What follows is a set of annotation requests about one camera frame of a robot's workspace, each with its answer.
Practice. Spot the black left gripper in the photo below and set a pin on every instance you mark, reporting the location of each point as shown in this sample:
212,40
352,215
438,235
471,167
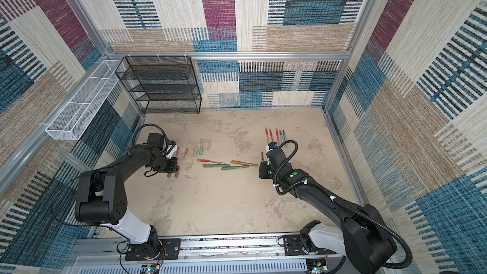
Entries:
172,168

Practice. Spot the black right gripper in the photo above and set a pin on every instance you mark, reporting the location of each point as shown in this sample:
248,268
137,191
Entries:
263,174

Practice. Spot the brown pen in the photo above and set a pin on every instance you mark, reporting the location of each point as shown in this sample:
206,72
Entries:
240,163

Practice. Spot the light green marker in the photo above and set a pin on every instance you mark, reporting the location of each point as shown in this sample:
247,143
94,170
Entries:
284,138

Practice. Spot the light green pen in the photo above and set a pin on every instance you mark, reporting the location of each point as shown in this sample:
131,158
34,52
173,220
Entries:
281,137

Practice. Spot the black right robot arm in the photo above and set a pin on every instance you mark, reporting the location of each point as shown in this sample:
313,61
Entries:
364,238

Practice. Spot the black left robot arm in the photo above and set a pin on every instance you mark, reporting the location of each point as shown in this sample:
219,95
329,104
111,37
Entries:
101,198

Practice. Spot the dark green pen left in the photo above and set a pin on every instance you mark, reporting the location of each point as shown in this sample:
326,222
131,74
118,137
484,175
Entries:
215,165

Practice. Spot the dark green pen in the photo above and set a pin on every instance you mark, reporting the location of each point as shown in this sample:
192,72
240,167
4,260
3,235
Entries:
226,168
215,165

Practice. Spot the dark green pen right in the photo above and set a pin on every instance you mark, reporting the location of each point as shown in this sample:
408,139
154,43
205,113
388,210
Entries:
226,168

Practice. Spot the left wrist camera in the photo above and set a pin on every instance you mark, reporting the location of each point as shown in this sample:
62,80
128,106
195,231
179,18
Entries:
171,149

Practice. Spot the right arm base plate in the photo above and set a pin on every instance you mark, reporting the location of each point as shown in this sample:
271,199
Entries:
300,244

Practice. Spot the black wire mesh shelf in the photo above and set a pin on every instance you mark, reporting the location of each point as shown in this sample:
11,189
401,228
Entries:
161,85

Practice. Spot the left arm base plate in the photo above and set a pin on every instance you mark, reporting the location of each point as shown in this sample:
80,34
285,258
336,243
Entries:
164,249

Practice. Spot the aluminium front rail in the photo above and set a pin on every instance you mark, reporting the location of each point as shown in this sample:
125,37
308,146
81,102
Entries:
232,253

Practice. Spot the white wire mesh basket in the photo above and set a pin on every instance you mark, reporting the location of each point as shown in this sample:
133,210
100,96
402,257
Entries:
75,117

